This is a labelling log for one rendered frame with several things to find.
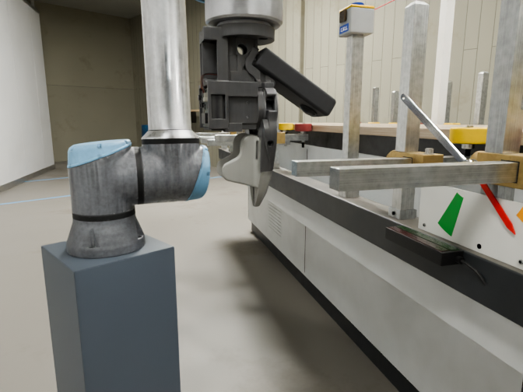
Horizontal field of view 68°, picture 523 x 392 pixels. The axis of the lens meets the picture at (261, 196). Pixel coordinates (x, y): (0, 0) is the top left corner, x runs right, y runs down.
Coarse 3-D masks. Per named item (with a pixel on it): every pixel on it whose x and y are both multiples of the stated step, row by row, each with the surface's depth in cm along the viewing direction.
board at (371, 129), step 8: (312, 128) 181; (320, 128) 173; (328, 128) 165; (336, 128) 158; (360, 128) 140; (368, 128) 135; (376, 128) 130; (384, 128) 125; (392, 128) 121; (424, 128) 107; (440, 128) 104; (448, 128) 104; (392, 136) 122; (424, 136) 107; (432, 136) 104; (448, 136) 98
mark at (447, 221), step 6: (456, 198) 71; (462, 198) 69; (450, 204) 72; (456, 204) 71; (450, 210) 72; (456, 210) 71; (444, 216) 74; (450, 216) 73; (456, 216) 71; (438, 222) 76; (444, 222) 74; (450, 222) 73; (444, 228) 74; (450, 228) 73; (450, 234) 73
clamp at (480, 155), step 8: (480, 152) 65; (488, 152) 64; (480, 160) 65; (488, 160) 64; (496, 160) 62; (504, 160) 61; (512, 160) 59; (520, 160) 58; (520, 168) 58; (520, 176) 58; (496, 184) 63; (504, 184) 61; (512, 184) 60; (520, 184) 58
